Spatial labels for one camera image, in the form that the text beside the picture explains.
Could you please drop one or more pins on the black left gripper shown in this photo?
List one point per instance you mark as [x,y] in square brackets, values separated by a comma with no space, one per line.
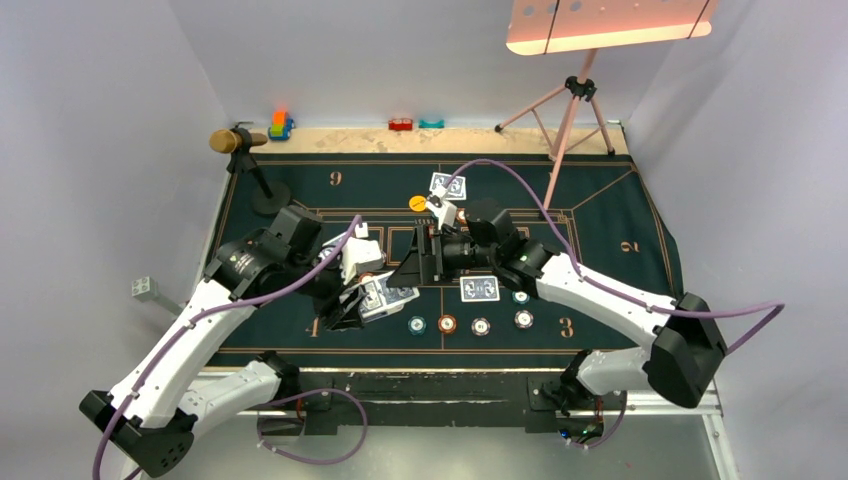
[336,313]

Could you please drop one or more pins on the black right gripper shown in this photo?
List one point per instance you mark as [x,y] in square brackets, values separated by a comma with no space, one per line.
[417,268]

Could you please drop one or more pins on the blue playing card deck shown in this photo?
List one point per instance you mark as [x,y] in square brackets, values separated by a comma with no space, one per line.
[379,300]

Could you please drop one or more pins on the dealt card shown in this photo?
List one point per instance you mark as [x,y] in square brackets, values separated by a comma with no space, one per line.
[464,193]
[481,288]

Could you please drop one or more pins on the orange chip stack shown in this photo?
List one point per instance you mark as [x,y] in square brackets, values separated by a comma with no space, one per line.
[447,324]

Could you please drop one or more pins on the blue green chip stack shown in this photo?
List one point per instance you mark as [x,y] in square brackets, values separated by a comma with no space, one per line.
[417,325]

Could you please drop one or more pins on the brown white chip stack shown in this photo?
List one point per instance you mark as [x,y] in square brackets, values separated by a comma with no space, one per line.
[480,326]

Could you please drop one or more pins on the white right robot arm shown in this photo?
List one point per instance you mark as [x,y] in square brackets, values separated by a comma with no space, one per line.
[678,347]

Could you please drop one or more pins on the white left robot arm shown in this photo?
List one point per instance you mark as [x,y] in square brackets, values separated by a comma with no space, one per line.
[155,414]

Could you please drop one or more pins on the yellow dealer button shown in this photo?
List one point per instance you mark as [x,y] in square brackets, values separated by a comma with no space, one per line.
[418,203]

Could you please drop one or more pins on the gold microphone on stand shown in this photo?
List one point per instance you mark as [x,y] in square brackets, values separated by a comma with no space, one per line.
[269,197]

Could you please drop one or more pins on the teal toy block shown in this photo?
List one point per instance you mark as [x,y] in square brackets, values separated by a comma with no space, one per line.
[431,123]

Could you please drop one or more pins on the red toy block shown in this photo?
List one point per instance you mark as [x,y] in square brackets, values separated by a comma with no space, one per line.
[401,124]

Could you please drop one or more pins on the dark green poker mat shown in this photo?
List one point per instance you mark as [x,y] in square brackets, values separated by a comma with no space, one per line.
[600,204]

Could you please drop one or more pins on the orange blue toy car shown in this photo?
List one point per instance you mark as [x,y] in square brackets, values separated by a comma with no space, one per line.
[282,125]

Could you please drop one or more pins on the pink music stand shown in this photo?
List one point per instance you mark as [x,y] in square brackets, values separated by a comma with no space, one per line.
[550,27]

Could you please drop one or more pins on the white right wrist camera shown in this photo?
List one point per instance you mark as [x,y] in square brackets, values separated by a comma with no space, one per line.
[443,211]

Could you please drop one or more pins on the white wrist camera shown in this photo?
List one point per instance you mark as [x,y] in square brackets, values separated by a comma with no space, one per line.
[360,254]
[443,211]

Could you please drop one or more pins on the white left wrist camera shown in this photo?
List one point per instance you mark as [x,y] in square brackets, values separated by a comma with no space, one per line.
[360,254]

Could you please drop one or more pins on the grey lego brick handle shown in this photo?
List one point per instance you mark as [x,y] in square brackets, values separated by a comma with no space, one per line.
[145,289]

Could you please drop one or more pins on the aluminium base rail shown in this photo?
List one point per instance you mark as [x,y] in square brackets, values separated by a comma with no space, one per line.
[460,386]

